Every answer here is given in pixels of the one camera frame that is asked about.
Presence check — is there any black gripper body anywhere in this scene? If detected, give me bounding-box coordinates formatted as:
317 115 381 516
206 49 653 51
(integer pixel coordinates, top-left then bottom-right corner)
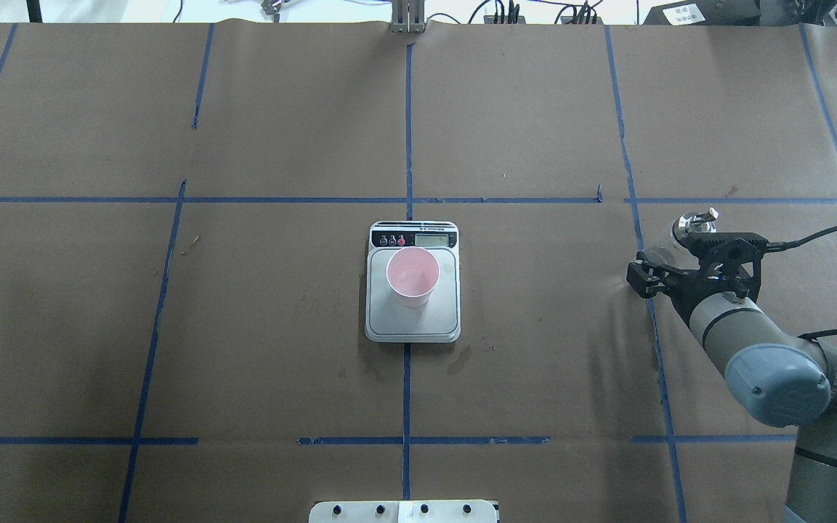
670 232 768 310

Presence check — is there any glass sauce bottle metal spout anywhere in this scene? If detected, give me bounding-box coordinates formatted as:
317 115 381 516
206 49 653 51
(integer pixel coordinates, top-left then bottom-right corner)
642 208 719 270

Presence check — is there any pink plastic cup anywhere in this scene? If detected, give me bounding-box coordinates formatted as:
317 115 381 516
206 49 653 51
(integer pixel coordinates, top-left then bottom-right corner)
385 247 440 307

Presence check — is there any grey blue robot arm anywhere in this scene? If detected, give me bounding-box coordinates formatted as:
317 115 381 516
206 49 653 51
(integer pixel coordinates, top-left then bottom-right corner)
626 232 837 522

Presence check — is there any white digital kitchen scale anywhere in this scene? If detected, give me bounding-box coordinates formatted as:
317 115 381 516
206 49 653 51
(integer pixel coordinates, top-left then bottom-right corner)
363 221 461 344

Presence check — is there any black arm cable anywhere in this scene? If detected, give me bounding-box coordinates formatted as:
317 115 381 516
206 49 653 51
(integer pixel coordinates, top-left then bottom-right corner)
764 219 837 342

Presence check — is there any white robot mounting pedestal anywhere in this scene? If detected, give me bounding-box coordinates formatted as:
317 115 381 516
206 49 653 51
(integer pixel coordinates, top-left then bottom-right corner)
308 499 501 522

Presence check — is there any aluminium frame post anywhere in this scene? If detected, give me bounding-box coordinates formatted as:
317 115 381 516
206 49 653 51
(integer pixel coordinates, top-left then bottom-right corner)
389 0 427 34

